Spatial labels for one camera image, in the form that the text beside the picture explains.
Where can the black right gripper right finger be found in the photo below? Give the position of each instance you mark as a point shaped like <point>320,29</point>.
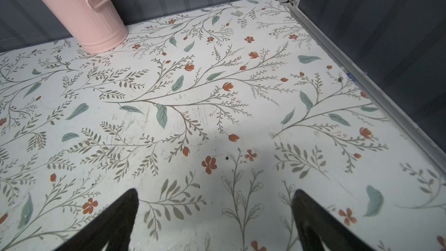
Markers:
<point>318,230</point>

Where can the pink metal pen bucket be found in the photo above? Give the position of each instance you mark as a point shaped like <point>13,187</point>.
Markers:
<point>95,24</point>

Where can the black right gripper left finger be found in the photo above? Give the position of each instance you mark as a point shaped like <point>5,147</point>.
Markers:
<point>110,230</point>

